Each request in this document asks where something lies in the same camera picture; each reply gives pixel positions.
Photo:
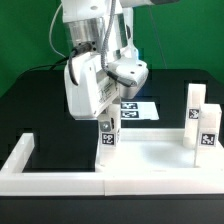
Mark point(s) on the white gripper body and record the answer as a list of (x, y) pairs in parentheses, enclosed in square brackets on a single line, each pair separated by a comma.
[(94, 91)]

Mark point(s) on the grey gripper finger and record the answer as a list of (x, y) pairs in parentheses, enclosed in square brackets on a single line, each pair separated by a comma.
[(104, 125)]

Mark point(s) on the white desk top tray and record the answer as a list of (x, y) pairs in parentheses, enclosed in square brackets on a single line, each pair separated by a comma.
[(145, 149)]

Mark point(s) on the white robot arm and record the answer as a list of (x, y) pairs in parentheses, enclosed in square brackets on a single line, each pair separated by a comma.
[(103, 66)]

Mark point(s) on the fiducial marker sheet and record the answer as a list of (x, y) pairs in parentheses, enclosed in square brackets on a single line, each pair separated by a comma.
[(139, 111)]

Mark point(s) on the white U-shaped fence frame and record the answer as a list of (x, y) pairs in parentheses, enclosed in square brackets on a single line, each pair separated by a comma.
[(14, 181)]

